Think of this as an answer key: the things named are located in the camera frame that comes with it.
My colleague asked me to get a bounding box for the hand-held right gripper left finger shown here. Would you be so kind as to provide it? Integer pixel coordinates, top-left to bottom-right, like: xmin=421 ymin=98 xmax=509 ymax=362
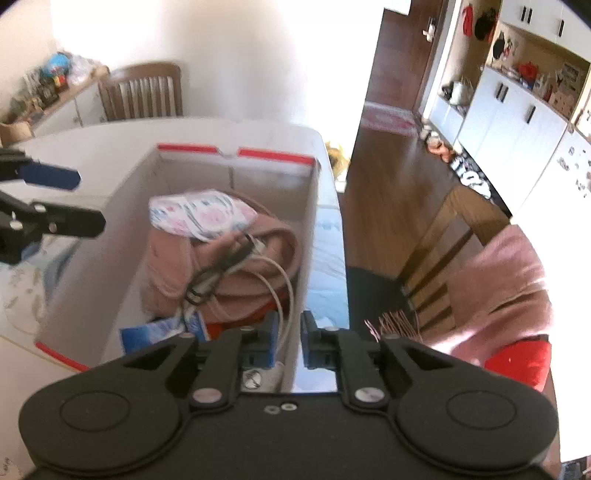
xmin=124 ymin=311 xmax=281 ymax=411

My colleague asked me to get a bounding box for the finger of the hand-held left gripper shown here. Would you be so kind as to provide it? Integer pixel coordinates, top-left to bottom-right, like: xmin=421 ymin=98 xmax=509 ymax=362
xmin=0 ymin=191 xmax=107 ymax=264
xmin=0 ymin=148 xmax=80 ymax=191

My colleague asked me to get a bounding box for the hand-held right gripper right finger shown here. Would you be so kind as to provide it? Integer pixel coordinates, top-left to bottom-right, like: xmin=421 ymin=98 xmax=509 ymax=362
xmin=300 ymin=311 xmax=468 ymax=410

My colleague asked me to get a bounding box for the white usb cable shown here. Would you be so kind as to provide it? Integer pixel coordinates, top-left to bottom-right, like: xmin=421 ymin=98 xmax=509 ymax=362
xmin=185 ymin=233 xmax=295 ymax=370

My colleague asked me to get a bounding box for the black cable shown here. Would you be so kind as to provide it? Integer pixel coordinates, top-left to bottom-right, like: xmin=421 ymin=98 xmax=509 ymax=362
xmin=185 ymin=233 xmax=257 ymax=305

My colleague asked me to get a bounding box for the pink soft fabric item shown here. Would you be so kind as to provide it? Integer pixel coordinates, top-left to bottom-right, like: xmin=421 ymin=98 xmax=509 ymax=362
xmin=141 ymin=194 xmax=300 ymax=324

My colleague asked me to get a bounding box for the blue tissue pack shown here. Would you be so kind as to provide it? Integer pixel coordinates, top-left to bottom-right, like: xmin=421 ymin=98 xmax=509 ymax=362
xmin=119 ymin=310 xmax=206 ymax=356

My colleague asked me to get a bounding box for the printed face mask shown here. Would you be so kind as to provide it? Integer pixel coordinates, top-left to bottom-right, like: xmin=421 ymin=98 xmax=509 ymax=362
xmin=148 ymin=189 xmax=258 ymax=241

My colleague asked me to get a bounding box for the white and red cardboard box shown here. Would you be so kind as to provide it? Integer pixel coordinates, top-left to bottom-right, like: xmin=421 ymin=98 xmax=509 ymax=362
xmin=33 ymin=143 xmax=321 ymax=393

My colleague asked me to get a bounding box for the curved wooden holder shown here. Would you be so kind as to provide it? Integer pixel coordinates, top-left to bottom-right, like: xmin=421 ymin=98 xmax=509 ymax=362
xmin=0 ymin=121 xmax=34 ymax=147

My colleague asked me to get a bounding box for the white wooden-top sideboard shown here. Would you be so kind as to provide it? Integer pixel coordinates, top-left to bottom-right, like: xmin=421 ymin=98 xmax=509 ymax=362
xmin=0 ymin=65 xmax=112 ymax=139

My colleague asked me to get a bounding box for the black seat cushion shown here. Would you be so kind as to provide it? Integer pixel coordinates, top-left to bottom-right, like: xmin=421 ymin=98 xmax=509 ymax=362
xmin=346 ymin=265 xmax=416 ymax=342

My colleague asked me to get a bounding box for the group of small ornaments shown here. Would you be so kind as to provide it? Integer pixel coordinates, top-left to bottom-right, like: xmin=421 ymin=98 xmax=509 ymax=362
xmin=9 ymin=69 xmax=61 ymax=116

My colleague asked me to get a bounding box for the clear plastic bag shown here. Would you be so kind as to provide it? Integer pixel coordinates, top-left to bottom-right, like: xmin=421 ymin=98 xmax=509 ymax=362
xmin=67 ymin=55 xmax=100 ymax=86

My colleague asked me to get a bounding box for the blue globe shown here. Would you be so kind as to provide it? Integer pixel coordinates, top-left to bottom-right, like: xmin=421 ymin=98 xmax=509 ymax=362
xmin=44 ymin=53 xmax=70 ymax=79

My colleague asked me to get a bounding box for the wooden slat-back chair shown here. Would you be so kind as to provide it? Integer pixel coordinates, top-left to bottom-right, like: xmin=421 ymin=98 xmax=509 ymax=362
xmin=98 ymin=62 xmax=183 ymax=121

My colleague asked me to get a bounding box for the yellow plastic bag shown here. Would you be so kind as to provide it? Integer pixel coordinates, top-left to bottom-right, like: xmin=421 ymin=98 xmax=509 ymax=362
xmin=325 ymin=143 xmax=352 ymax=178

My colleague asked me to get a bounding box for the pink fringed scarf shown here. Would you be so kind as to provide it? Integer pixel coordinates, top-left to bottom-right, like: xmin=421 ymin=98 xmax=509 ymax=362
xmin=365 ymin=225 xmax=555 ymax=370

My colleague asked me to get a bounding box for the dark wooden dining chair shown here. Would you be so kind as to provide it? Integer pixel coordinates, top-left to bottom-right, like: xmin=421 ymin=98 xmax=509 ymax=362
xmin=399 ymin=185 xmax=511 ymax=342

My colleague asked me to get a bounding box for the red cushion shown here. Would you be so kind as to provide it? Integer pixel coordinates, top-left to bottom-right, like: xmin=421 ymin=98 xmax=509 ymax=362
xmin=485 ymin=339 xmax=552 ymax=393

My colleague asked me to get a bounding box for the row of shoes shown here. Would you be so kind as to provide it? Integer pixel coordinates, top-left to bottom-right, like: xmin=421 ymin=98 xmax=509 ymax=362
xmin=418 ymin=117 xmax=492 ymax=199

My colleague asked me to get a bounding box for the red patterned rug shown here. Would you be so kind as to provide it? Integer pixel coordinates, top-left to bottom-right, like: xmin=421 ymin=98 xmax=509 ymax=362
xmin=360 ymin=104 xmax=419 ymax=137

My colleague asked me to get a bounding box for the white storage cabinet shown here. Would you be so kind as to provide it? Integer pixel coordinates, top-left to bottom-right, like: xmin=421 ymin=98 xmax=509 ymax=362
xmin=425 ymin=67 xmax=568 ymax=213

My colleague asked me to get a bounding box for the beige canvas bag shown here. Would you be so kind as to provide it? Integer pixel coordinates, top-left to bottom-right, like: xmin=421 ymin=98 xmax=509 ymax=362
xmin=441 ymin=78 xmax=474 ymax=107

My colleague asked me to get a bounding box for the white door with magnets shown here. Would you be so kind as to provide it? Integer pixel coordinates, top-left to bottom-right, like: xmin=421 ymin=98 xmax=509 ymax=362
xmin=510 ymin=124 xmax=591 ymax=227

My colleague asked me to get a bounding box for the dark wooden door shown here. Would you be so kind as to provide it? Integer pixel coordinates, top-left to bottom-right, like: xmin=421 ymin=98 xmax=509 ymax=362
xmin=367 ymin=0 xmax=448 ymax=116

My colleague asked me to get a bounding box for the black hanging hat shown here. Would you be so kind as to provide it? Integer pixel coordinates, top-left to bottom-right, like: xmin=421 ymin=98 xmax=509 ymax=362
xmin=475 ymin=9 xmax=497 ymax=42

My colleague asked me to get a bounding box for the white upper cabinet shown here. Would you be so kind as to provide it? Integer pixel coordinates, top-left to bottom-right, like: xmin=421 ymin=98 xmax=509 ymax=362
xmin=501 ymin=0 xmax=591 ymax=61

